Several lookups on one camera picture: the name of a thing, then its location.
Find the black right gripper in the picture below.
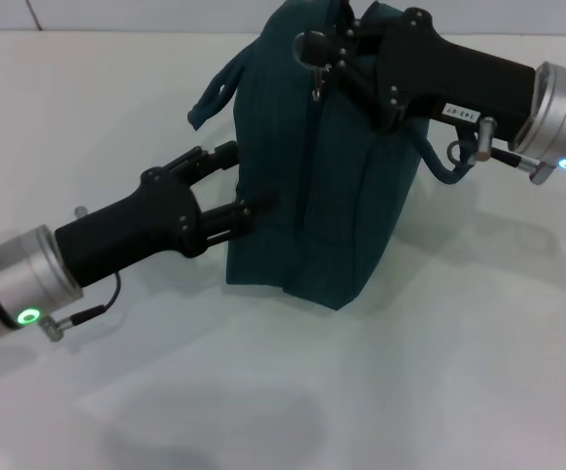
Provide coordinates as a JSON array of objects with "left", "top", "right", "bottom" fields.
[{"left": 300, "top": 0, "right": 540, "bottom": 144}]

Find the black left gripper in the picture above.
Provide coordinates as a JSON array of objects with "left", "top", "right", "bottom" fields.
[{"left": 55, "top": 140, "right": 281, "bottom": 289}]

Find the teal insulated lunch bag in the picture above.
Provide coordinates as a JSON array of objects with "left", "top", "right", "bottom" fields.
[{"left": 186, "top": 0, "right": 475, "bottom": 312}]

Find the right arm signal cable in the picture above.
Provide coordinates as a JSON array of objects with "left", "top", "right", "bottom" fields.
[{"left": 445, "top": 116, "right": 556, "bottom": 186}]

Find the arm signal cable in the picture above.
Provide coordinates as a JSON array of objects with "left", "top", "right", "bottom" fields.
[
  {"left": 40, "top": 271, "right": 121, "bottom": 344},
  {"left": 445, "top": 116, "right": 556, "bottom": 186}
]

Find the left arm signal cable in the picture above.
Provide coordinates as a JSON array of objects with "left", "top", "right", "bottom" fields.
[{"left": 40, "top": 271, "right": 121, "bottom": 344}]

